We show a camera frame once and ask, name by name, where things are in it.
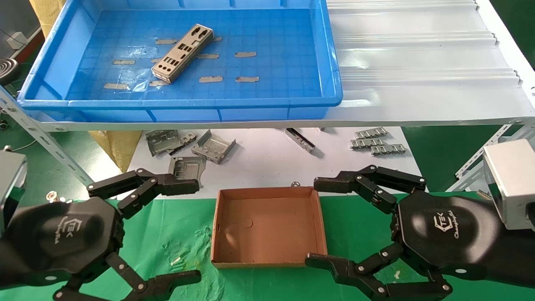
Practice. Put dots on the green cloth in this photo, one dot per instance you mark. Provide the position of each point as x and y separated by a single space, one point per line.
175 234

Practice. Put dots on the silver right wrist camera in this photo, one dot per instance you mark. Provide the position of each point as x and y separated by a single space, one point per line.
510 184

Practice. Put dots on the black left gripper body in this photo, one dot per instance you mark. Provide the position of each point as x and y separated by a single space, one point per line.
62 238

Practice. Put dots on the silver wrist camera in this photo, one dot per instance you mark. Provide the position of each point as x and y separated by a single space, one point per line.
510 184
10 184

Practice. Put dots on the white base board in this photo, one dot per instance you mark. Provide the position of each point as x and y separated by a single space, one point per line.
259 163

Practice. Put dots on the toothed metal strip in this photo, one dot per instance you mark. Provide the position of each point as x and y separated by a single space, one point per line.
367 144
388 149
371 133

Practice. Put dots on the white power adapter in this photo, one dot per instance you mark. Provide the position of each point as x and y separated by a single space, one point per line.
16 39

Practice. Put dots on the small metal plate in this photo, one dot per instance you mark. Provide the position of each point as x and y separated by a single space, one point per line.
210 79

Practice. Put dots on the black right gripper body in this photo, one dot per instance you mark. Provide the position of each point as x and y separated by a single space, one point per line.
447 234

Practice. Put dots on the brown cardboard box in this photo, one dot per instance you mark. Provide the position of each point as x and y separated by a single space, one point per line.
267 230

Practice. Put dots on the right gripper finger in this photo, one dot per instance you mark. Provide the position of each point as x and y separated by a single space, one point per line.
334 267
338 184

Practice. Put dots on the grey spiral coil object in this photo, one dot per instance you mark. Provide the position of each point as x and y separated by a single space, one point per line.
8 71

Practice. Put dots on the perforated metal shelf post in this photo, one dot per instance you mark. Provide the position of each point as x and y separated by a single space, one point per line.
485 148
42 136

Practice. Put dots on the blue plastic tray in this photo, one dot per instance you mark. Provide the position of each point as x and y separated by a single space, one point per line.
271 62

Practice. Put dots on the yellow woven sack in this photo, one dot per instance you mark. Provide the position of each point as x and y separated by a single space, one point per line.
117 146
48 14

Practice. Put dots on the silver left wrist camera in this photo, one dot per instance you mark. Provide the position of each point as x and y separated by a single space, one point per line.
10 184

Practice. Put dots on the open metal bracket box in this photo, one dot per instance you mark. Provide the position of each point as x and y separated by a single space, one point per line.
213 147

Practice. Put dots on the long narrow metal rail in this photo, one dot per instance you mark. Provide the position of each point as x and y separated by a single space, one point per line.
300 140

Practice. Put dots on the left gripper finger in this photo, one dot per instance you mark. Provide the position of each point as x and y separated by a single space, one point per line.
167 284
175 186

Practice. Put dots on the white corrugated shelf panel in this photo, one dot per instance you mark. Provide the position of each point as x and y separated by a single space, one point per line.
418 62

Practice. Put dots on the flat stamped metal plate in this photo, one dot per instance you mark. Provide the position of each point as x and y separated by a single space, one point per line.
188 167

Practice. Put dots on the stamped metal bracket plate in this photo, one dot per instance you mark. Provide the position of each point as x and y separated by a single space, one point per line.
161 142

